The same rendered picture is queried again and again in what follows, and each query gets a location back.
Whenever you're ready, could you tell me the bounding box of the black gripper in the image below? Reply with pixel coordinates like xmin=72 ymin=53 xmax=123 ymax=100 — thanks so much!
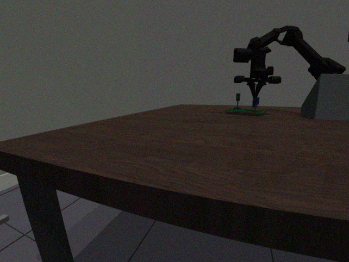
xmin=234 ymin=62 xmax=282 ymax=99

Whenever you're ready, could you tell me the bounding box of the green circuit board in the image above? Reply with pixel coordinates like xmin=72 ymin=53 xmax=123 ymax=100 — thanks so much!
xmin=228 ymin=93 xmax=266 ymax=117

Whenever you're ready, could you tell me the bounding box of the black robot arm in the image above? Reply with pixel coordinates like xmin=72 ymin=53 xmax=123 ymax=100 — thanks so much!
xmin=233 ymin=26 xmax=346 ymax=80

